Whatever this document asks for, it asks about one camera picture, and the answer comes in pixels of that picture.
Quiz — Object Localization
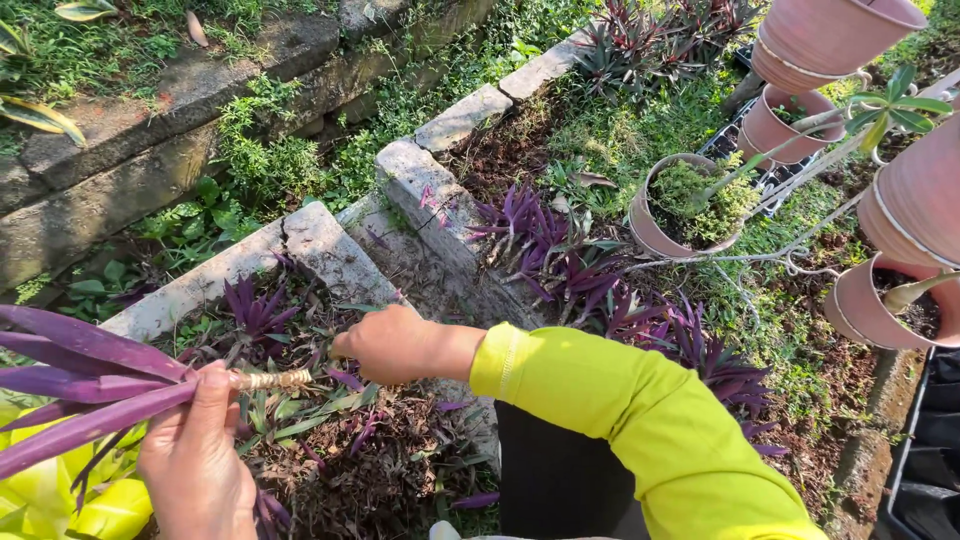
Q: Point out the purple leafy plant cutting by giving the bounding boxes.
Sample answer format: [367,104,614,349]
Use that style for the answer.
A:
[0,303,313,519]

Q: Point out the white metal pot rack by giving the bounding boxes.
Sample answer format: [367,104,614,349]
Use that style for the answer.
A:
[622,69,960,331]

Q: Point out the yellow-green leafy plant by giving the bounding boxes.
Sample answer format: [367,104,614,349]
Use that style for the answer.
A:
[0,401,154,540]

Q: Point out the black seedling tray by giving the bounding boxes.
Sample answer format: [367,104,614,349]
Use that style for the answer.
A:
[696,43,826,220]

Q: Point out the pink pot with green moss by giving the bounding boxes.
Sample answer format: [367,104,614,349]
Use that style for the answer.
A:
[628,153,753,261]

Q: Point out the green leafy stemmed plant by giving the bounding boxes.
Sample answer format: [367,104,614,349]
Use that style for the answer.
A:
[690,65,955,213]

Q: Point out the mossy stone retaining wall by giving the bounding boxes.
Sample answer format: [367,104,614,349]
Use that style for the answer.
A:
[0,0,498,295]

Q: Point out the row of purple plants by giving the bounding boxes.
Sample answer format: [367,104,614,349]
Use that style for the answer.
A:
[463,182,790,459]

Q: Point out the person's black trousers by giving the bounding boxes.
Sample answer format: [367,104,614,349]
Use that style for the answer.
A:
[494,400,651,540]

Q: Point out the pink pot with white rim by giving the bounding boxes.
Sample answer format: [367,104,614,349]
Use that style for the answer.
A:
[856,112,960,270]

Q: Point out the black plastic bin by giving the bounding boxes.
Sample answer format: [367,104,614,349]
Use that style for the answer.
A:
[876,348,960,540]

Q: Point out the person's right hand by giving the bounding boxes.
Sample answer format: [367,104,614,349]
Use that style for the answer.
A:
[330,303,453,387]

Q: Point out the pink pot with thick stem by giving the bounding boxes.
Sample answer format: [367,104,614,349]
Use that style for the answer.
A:
[824,252,960,351]

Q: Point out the stack of pink plastic pots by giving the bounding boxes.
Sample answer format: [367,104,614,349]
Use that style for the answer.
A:
[750,0,930,96]

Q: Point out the variegated long-leaf plant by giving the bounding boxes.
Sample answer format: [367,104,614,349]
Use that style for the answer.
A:
[0,0,121,149]

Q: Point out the dark red bromeliad plants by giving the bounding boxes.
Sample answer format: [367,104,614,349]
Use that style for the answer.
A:
[574,0,760,100]

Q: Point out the person's left hand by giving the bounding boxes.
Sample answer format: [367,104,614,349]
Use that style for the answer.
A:
[137,360,261,540]

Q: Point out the small purple bedded plant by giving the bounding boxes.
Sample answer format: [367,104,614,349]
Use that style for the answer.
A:
[222,273,303,355]

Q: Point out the pink pot with small weeds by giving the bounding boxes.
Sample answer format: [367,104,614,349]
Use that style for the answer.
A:
[738,84,848,168]

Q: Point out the grey concrete curb block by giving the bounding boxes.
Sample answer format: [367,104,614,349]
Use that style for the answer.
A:
[374,138,490,273]
[498,28,595,103]
[99,220,288,343]
[414,83,514,156]
[282,200,400,309]

